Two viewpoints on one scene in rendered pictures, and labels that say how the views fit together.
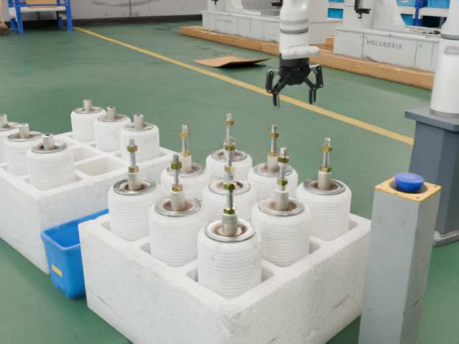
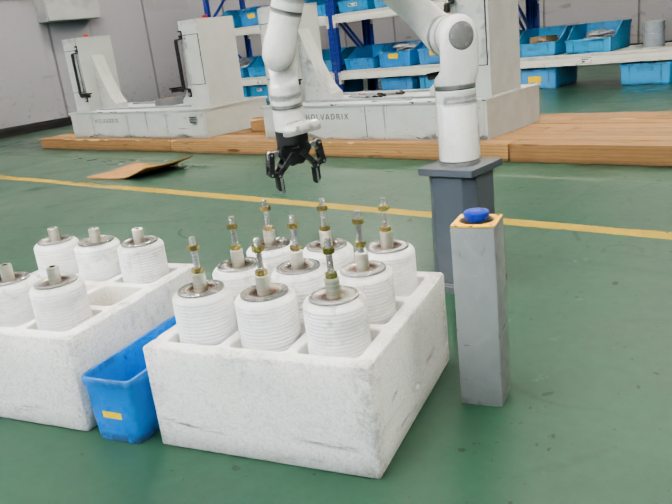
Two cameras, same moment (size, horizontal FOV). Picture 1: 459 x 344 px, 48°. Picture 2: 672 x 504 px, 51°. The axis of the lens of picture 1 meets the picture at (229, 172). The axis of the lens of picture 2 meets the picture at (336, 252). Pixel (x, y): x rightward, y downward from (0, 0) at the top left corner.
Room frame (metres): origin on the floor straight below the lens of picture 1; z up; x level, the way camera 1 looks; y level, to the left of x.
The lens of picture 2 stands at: (-0.25, 0.31, 0.62)
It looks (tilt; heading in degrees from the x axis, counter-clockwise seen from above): 17 degrees down; 341
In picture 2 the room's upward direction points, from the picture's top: 7 degrees counter-clockwise
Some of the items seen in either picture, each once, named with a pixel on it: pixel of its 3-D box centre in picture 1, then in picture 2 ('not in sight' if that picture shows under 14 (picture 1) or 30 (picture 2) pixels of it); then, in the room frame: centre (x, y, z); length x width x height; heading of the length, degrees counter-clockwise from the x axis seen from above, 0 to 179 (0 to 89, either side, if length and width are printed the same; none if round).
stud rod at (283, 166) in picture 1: (283, 170); (359, 233); (0.76, -0.08, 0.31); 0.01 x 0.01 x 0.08
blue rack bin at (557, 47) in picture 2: not in sight; (546, 41); (4.79, -3.50, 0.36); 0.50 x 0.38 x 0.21; 119
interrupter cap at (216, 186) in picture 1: (229, 186); (298, 267); (0.84, 0.00, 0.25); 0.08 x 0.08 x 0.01
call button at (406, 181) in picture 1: (408, 183); (476, 216); (0.69, -0.26, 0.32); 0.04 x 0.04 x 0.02
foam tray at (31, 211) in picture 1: (78, 187); (73, 332); (1.23, 0.39, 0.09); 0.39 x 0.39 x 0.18; 45
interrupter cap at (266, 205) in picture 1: (281, 206); (362, 269); (0.76, -0.08, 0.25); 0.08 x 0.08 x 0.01
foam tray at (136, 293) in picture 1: (229, 266); (310, 353); (0.84, 0.00, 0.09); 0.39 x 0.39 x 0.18; 45
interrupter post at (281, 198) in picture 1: (281, 198); (362, 261); (0.76, -0.08, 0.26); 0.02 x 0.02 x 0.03
